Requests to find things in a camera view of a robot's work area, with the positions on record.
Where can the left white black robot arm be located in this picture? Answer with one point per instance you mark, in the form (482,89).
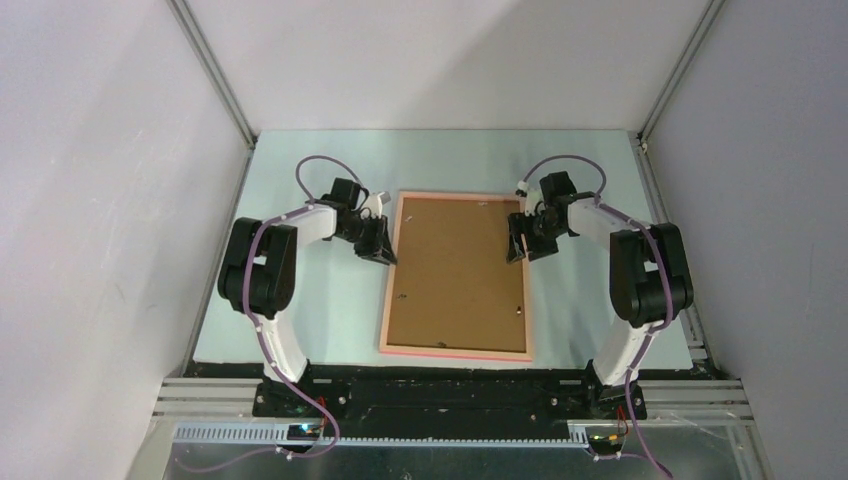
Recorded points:
(258,272)

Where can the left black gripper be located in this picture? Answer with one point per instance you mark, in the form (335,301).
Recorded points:
(380,248)

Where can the left aluminium corner post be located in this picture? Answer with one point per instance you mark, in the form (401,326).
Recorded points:
(203,50)

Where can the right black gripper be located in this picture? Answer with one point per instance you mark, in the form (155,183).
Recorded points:
(520,224)

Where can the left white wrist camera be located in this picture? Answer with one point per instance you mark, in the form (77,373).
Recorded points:
(374,204)

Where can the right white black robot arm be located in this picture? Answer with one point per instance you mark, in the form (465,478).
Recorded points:
(649,277)

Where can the brown backing board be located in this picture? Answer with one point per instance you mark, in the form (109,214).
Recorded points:
(457,278)

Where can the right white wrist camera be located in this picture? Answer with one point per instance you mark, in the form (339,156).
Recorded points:
(531,200)

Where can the aluminium corner post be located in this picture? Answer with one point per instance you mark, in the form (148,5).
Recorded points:
(681,66)
(203,50)

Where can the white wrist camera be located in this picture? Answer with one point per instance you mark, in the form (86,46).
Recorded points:
(374,204)
(531,200)

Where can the right aluminium corner post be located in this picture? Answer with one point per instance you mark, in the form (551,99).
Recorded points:
(681,66)

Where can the aluminium front rail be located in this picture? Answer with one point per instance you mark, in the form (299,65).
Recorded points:
(221,411)

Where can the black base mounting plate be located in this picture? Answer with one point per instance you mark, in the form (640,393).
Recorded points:
(323,388)

